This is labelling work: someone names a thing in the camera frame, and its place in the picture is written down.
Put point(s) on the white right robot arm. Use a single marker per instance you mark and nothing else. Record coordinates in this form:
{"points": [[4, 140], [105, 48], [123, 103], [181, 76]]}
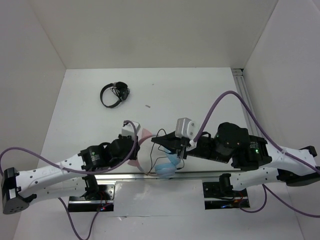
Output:
{"points": [[259, 162]]}

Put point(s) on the black headphones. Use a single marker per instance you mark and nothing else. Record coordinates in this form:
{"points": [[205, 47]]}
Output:
{"points": [[119, 89]]}

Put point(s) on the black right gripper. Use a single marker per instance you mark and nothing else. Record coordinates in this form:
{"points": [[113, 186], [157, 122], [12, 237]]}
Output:
{"points": [[172, 143]]}

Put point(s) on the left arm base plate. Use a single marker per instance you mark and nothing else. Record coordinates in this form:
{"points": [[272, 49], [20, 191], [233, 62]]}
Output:
{"points": [[103, 201]]}

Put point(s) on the aluminium table rail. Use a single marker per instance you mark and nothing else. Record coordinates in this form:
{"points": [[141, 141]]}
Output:
{"points": [[179, 175]]}

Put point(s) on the pink blue cat-ear headphones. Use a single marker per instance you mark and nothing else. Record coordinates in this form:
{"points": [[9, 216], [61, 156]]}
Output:
{"points": [[162, 170]]}

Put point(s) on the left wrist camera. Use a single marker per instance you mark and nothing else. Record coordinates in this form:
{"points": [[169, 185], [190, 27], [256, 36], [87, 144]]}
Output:
{"points": [[128, 129]]}

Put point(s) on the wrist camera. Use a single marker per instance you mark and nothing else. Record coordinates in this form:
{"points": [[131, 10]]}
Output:
{"points": [[128, 129], [185, 128]]}

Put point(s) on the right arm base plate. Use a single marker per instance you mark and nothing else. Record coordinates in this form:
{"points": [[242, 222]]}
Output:
{"points": [[214, 199]]}

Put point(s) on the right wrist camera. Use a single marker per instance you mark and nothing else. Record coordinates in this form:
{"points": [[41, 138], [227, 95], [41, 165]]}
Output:
{"points": [[185, 128]]}

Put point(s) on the aluminium side rail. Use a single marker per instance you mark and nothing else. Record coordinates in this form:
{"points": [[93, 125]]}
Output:
{"points": [[243, 92]]}

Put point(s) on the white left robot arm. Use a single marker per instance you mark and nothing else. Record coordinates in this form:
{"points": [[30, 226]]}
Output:
{"points": [[75, 176]]}

